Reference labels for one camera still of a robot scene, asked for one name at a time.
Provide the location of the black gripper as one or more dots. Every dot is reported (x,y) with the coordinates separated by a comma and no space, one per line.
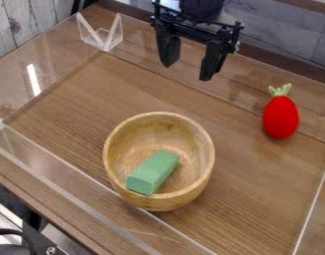
(204,21)

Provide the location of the brown wooden bowl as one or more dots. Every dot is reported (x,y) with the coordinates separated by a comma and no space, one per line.
(136,139)

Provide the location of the green foam stick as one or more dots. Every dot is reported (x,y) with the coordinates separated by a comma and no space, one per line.
(151,174)

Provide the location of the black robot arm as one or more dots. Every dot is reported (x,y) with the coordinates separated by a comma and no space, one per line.
(201,21)

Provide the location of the red toy strawberry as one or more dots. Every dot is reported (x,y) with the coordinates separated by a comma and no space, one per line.
(280,115)

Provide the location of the clear acrylic corner bracket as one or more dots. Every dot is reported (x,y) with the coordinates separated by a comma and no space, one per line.
(104,39)

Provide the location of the clear acrylic tray wall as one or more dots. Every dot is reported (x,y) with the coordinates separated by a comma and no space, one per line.
(66,94)

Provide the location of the black metal table mount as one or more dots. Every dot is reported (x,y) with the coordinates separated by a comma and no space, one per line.
(41,245)

